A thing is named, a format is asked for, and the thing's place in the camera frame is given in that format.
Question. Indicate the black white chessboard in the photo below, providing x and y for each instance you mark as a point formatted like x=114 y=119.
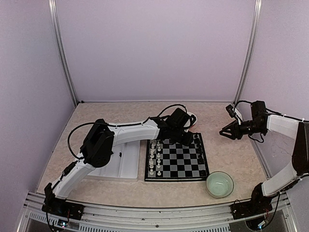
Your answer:
x=178 y=162

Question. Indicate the white plastic compartment tray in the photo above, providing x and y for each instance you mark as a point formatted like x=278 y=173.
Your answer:
x=123 y=168

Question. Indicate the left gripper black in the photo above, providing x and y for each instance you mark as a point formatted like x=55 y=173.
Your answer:
x=187 y=142

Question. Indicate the right aluminium frame post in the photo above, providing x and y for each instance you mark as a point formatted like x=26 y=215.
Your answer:
x=250 y=49

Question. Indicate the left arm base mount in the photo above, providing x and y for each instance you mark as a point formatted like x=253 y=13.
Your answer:
x=63 y=208

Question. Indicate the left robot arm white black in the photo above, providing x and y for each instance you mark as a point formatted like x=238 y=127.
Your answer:
x=97 y=146

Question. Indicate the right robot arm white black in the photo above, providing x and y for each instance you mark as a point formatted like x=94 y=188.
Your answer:
x=263 y=121

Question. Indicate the green glass bowl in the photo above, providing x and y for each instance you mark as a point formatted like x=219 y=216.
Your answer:
x=219 y=184

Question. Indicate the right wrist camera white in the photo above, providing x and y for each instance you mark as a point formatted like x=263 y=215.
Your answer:
x=234 y=113

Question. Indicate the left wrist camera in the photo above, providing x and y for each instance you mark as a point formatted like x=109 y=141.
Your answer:
x=179 y=119

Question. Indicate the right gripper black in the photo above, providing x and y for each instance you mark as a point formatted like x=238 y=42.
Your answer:
x=236 y=130

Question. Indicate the left aluminium frame post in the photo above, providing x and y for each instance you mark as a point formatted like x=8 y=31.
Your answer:
x=61 y=51

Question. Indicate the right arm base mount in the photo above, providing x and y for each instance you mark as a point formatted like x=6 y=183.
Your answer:
x=250 y=208

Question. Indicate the aluminium frame post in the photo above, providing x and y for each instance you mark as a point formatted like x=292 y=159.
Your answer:
x=250 y=49
x=61 y=51

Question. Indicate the front aluminium rail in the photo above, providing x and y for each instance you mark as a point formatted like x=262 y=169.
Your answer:
x=106 y=218

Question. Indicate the red white bowl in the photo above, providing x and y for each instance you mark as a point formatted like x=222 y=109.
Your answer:
x=191 y=121

